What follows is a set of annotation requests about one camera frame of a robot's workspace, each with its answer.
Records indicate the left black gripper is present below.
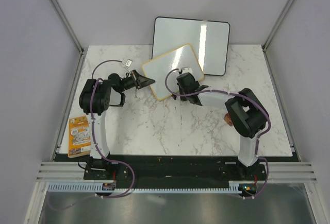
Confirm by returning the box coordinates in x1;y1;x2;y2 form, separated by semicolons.
120;70;155;93

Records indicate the small yellow-framed whiteboard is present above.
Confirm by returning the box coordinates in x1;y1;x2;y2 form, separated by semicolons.
142;44;205;101

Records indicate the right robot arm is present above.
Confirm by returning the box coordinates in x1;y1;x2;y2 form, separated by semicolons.
176;72;269;180

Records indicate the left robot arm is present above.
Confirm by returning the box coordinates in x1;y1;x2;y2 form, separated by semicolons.
79;70;156;159

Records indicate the large black-framed whiteboard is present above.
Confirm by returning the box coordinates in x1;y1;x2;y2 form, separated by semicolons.
152;16;230;76

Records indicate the red brown block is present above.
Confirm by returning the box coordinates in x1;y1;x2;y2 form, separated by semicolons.
224;113;233;127

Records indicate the orange booklet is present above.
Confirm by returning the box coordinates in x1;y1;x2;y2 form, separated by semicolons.
68;115;91;158

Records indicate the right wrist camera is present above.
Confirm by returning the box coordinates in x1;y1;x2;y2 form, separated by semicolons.
179;67;193;75

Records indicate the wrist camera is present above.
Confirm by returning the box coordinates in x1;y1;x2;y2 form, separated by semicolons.
179;67;193;75
122;59;133;68

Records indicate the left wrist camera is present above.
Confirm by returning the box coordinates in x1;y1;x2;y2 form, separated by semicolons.
122;59;133;68

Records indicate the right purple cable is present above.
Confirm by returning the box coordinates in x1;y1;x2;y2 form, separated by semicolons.
164;68;272;200

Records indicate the purple cable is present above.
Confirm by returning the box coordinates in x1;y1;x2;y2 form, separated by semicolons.
164;68;272;200
46;60;137;211

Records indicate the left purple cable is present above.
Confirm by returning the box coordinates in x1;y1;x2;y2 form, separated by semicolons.
46;60;137;211

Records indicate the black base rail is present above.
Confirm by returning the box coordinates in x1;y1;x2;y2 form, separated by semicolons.
82;153;302;183

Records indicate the white slotted cable duct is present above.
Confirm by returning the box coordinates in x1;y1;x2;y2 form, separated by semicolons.
47;182;242;194

